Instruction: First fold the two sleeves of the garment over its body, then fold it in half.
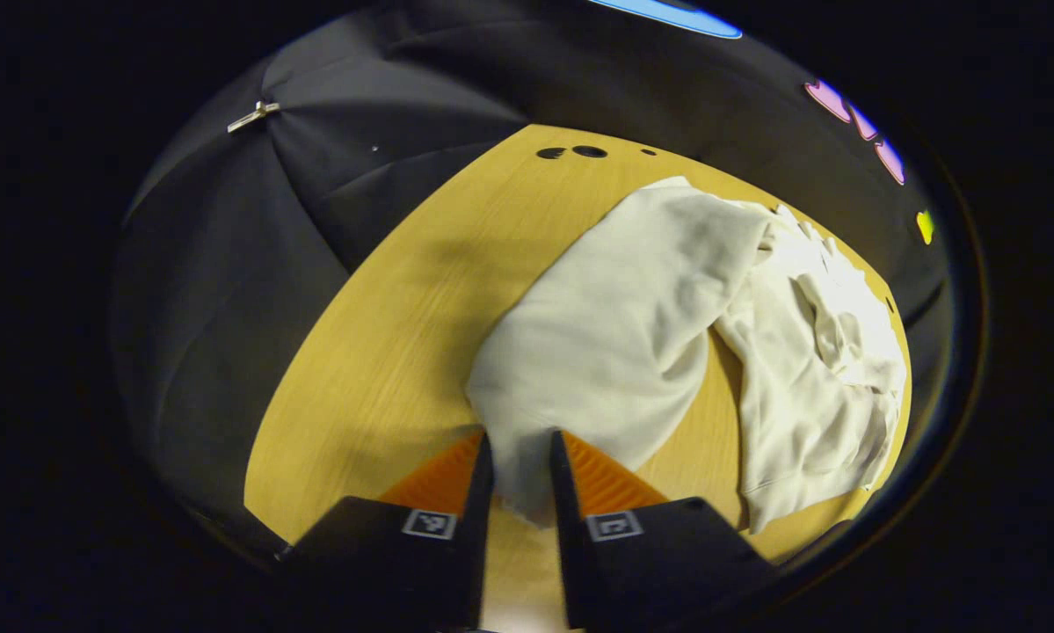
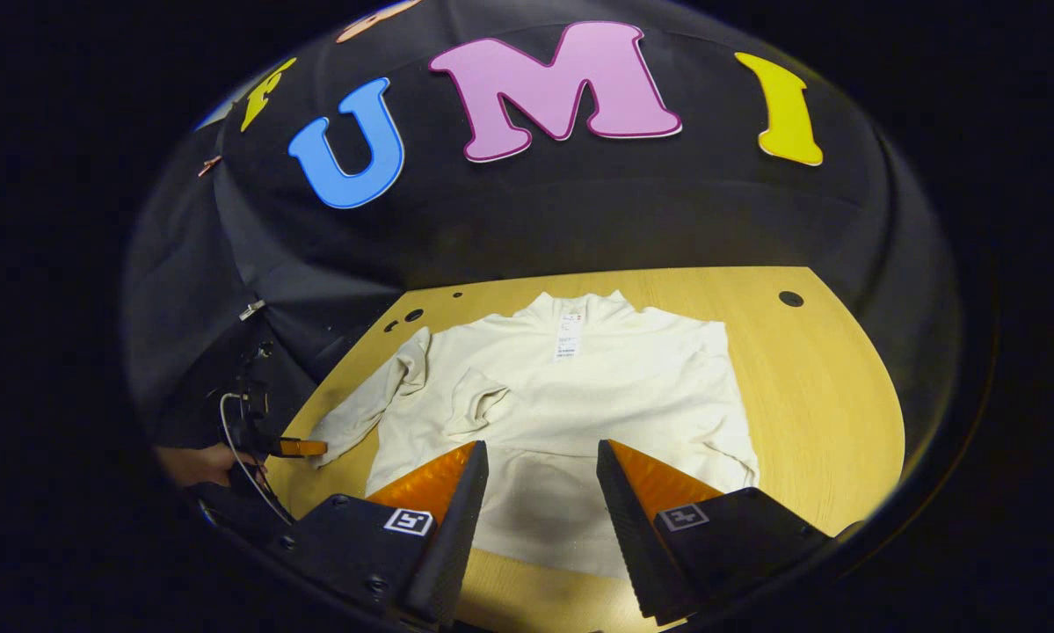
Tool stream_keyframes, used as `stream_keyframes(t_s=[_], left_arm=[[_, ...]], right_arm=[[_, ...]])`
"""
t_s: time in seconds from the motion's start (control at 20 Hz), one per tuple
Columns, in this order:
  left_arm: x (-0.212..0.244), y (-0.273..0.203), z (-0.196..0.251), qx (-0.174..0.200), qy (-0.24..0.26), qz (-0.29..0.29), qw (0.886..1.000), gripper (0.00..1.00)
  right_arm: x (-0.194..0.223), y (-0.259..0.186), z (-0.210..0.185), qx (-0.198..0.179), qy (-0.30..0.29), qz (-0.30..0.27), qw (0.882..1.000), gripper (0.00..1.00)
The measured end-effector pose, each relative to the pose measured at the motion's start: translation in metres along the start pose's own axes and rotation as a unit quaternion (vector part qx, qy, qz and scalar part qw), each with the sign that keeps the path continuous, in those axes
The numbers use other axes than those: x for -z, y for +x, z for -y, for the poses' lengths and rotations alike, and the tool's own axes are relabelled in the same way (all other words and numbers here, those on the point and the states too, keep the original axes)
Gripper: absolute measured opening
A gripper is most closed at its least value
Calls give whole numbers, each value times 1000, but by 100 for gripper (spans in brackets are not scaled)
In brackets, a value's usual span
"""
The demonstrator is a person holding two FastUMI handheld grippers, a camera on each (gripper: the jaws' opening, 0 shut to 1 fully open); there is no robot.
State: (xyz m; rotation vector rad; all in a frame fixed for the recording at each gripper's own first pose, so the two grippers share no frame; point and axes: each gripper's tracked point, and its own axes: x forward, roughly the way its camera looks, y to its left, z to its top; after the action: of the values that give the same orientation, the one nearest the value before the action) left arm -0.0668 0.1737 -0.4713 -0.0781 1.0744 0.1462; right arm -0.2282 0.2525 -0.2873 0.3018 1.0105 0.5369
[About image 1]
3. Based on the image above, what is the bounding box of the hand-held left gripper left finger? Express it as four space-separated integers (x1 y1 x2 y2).
280 431 495 629

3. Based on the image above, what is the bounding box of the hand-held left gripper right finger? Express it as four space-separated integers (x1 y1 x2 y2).
550 431 774 629

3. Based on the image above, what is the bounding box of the white sweatshirt garment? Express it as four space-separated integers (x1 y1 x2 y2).
465 176 908 535

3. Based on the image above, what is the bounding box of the black backdrop cloth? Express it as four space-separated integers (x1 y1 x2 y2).
109 0 954 564

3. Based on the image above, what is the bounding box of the small white clip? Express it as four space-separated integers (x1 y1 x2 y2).
227 100 281 135

